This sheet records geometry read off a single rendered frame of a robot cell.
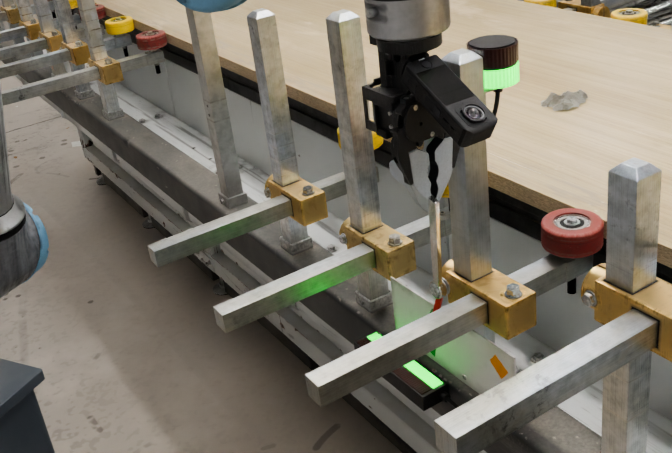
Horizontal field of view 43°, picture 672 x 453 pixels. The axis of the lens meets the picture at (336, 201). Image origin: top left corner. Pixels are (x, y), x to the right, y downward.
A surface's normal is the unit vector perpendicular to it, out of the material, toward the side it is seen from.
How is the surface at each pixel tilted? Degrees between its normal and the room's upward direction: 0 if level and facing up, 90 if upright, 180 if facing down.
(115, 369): 0
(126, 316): 0
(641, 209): 90
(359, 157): 90
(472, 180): 90
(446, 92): 29
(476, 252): 90
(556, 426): 0
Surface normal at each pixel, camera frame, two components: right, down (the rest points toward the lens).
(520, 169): -0.11, -0.89
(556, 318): -0.84, 0.33
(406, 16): -0.08, 0.45
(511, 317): 0.54, 0.32
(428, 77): 0.18, -0.63
